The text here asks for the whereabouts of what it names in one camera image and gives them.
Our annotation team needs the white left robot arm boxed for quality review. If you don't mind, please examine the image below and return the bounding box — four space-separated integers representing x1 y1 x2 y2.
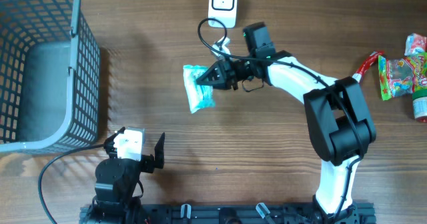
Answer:
79 127 165 223

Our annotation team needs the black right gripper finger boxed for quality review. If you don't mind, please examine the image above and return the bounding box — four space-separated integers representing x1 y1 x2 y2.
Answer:
199 61 226 81
196 76 230 90

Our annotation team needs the red snack stick packet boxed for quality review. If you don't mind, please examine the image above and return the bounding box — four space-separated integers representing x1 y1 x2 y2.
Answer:
352 51 384 82

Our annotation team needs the green Haribo gummy bag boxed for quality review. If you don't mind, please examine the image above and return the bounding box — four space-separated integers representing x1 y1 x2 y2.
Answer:
378 52 426 101

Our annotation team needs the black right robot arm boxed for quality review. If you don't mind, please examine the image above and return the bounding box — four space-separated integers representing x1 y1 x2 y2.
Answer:
196 22 376 223

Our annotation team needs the green lid jar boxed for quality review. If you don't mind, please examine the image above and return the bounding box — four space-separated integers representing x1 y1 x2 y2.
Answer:
412 89 427 123

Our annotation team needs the grey plastic shopping basket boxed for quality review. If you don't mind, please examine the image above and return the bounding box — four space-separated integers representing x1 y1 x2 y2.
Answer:
1 0 101 155

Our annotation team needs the teal tissue packet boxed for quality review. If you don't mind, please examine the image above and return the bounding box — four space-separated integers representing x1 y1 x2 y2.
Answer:
183 65 216 114

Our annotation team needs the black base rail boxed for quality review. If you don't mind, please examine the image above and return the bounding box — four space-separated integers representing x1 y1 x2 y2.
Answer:
79 202 377 224

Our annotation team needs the red white candy packet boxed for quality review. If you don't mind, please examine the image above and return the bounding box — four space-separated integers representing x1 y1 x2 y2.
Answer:
404 33 426 56

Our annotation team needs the white barcode scanner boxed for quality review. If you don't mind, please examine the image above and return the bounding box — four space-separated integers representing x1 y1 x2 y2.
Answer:
208 0 238 28

